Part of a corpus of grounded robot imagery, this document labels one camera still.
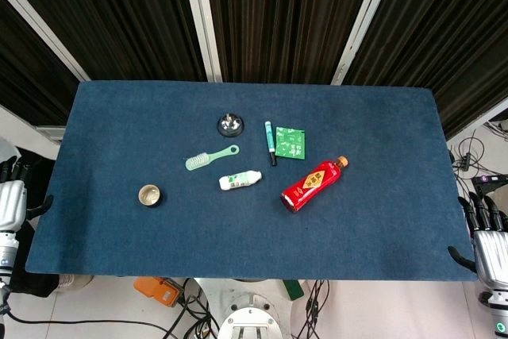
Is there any white green small bottle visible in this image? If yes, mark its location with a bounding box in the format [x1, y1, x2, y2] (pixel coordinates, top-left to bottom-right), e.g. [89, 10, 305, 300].
[218, 169, 264, 192]

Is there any green black flat object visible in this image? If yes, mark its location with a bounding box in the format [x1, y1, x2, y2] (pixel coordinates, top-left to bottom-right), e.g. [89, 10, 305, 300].
[283, 279, 306, 302]

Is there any green foil sachet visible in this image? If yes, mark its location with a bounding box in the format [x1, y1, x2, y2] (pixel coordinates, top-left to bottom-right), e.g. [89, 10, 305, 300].
[274, 125, 307, 161]

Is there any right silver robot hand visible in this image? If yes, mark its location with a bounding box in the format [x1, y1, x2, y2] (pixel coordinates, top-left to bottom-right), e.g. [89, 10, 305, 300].
[447, 191, 508, 293]

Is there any black power strip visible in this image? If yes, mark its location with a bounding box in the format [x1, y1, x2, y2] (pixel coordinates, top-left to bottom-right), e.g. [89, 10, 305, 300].
[452, 152, 477, 171]

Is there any teal black marker pen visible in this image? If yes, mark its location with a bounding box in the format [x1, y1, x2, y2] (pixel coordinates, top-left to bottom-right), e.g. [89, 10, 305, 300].
[264, 120, 278, 168]

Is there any white shoe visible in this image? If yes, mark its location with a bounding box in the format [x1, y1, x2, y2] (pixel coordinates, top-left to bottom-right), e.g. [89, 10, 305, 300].
[58, 274, 94, 293]

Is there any silver robot base column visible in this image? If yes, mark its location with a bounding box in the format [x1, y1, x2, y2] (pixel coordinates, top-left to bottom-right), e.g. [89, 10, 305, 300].
[193, 277, 309, 339]

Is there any black cable on floor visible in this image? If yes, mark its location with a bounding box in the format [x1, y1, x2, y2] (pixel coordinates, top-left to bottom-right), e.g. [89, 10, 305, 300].
[7, 310, 179, 339]

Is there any black cable bundle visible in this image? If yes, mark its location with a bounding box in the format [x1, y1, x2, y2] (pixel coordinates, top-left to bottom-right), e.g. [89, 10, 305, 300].
[292, 279, 331, 339]

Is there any blue felt table cloth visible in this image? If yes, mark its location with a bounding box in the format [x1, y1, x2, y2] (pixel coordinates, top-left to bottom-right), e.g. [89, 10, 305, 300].
[25, 79, 479, 283]

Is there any red liquor bottle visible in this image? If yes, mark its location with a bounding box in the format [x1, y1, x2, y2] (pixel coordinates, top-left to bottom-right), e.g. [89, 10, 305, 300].
[279, 155, 350, 214]

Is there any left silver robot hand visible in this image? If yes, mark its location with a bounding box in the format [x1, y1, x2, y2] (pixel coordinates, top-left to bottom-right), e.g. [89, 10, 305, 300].
[0, 155, 54, 233]

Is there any orange power tool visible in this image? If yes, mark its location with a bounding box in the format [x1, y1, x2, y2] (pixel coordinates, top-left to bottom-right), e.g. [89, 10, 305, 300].
[133, 276, 184, 308]

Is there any black device with purple light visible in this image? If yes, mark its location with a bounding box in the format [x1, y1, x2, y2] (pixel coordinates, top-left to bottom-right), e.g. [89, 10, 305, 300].
[471, 174, 508, 213]

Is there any light green hair brush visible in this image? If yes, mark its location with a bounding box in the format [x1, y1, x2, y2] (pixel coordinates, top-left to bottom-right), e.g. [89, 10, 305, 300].
[184, 144, 241, 172]

